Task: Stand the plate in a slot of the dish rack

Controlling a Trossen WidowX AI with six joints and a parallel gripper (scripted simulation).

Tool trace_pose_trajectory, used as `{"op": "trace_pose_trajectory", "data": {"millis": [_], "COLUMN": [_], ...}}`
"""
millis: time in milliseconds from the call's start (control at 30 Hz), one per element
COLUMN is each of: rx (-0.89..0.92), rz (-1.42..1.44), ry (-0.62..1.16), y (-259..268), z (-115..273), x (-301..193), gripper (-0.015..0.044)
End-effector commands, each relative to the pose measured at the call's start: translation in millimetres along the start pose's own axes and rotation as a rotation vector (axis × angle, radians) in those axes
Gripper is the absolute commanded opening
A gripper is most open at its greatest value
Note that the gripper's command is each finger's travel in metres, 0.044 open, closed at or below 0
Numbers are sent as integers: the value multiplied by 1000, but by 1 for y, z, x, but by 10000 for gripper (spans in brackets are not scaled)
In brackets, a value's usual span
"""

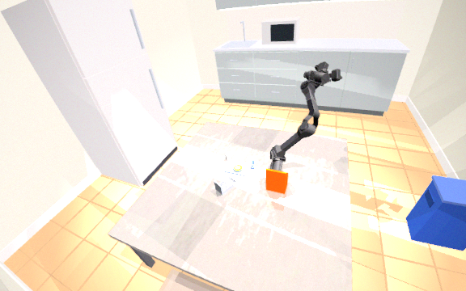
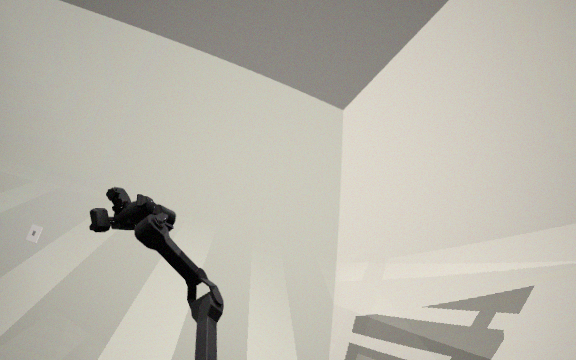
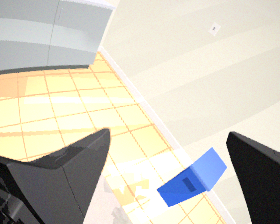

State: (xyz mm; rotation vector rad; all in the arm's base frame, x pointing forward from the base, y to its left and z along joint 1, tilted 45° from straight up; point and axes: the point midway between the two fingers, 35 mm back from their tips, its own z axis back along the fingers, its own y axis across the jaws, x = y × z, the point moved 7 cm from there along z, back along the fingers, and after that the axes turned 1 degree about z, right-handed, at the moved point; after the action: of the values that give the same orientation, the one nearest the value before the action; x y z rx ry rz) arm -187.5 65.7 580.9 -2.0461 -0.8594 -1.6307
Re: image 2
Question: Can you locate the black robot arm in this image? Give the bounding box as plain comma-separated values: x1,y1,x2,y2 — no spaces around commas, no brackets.
106,187,224,360

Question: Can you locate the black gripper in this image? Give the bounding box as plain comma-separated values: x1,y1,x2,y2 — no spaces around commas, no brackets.
89,202,140,233

